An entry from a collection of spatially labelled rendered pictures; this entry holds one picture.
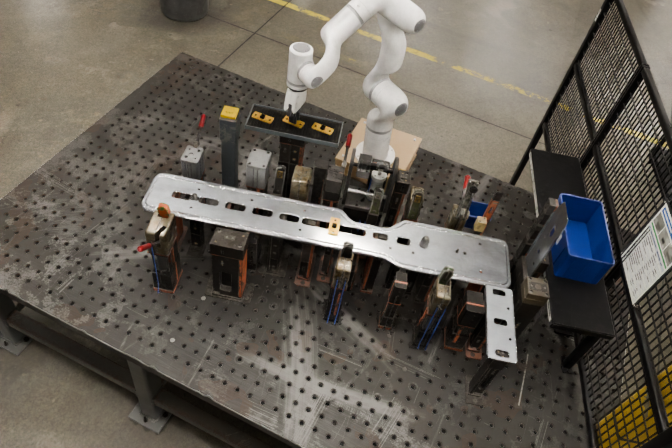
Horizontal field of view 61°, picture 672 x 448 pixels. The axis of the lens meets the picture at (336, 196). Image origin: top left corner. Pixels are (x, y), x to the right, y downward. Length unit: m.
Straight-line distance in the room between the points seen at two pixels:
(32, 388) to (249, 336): 1.19
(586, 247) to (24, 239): 2.19
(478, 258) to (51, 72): 3.33
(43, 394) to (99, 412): 0.27
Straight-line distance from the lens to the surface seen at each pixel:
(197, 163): 2.25
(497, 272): 2.20
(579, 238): 2.42
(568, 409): 2.40
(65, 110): 4.22
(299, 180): 2.17
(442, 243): 2.20
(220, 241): 2.04
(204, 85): 3.19
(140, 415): 2.86
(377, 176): 2.21
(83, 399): 2.96
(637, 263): 2.17
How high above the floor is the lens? 2.65
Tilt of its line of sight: 47 degrees down
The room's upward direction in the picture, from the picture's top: 11 degrees clockwise
